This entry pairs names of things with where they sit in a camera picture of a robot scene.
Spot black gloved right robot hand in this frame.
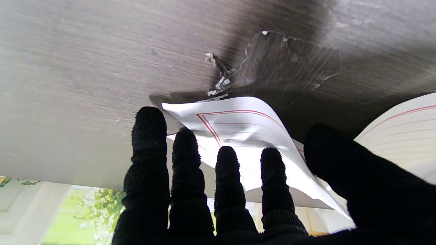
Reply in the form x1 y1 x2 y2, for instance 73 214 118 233
112 107 436 245

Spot white red-lined paper sheet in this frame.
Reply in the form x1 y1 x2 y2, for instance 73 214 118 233
354 93 436 186
162 96 355 233

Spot printed garden window backdrop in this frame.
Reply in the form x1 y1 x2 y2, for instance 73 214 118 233
0 175 356 245

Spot torn clear tape residue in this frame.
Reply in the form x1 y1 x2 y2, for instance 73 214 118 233
204 30 342 102

